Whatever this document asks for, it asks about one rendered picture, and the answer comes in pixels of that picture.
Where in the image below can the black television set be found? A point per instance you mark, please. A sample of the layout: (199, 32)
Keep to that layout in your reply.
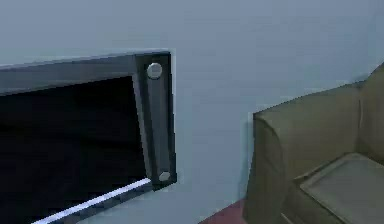
(66, 133)

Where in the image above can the olive green armchair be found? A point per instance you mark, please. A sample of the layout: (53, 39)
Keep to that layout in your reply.
(320, 140)

